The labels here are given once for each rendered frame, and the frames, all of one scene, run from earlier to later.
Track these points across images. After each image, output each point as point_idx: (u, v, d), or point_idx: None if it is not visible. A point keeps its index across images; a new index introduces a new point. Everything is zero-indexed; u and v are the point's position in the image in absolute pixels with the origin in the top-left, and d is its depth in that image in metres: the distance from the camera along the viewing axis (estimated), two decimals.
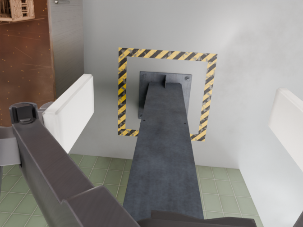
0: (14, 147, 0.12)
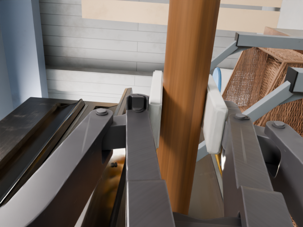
0: None
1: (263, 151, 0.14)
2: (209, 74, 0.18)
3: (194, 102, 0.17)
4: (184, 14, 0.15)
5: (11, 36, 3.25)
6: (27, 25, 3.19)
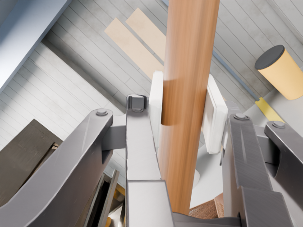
0: None
1: (263, 151, 0.14)
2: (208, 75, 0.18)
3: (193, 103, 0.18)
4: (183, 16, 0.15)
5: None
6: (54, 4, 3.08)
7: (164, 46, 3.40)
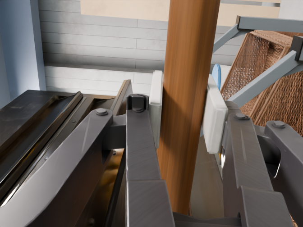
0: None
1: (263, 151, 0.14)
2: (209, 72, 0.18)
3: (194, 100, 0.18)
4: (184, 12, 0.16)
5: (9, 32, 3.23)
6: (25, 21, 3.17)
7: None
